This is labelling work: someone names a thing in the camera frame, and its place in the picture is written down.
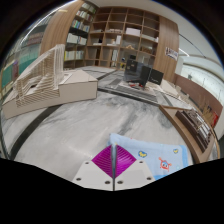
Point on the small white building model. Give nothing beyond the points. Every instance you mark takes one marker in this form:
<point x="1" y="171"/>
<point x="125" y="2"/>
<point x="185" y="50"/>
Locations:
<point x="168" y="88"/>

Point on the wooden shelf unit with books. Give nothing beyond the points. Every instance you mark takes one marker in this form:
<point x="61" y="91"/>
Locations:
<point x="110" y="36"/>

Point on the light blue cartoon-print towel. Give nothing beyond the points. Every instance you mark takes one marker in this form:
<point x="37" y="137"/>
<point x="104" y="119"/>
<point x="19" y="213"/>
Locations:
<point x="156" y="151"/>

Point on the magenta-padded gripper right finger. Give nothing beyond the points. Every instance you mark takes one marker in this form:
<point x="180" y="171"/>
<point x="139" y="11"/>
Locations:
<point x="125" y="163"/>

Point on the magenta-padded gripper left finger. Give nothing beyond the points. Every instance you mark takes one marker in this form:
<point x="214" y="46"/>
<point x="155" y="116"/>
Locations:
<point x="103" y="163"/>

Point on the white architectural model on base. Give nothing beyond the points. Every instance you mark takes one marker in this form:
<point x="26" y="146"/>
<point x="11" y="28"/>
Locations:
<point x="75" y="87"/>

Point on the grey model base slab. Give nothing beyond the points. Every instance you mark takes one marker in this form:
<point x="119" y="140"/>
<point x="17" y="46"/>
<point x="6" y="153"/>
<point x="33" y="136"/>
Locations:
<point x="136" y="91"/>

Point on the wall bookcase with green books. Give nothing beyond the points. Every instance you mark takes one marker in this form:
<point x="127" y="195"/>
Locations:
<point x="15" y="66"/>

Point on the wall poster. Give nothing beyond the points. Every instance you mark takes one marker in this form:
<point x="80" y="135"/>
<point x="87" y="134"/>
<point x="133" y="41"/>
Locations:
<point x="172" y="53"/>

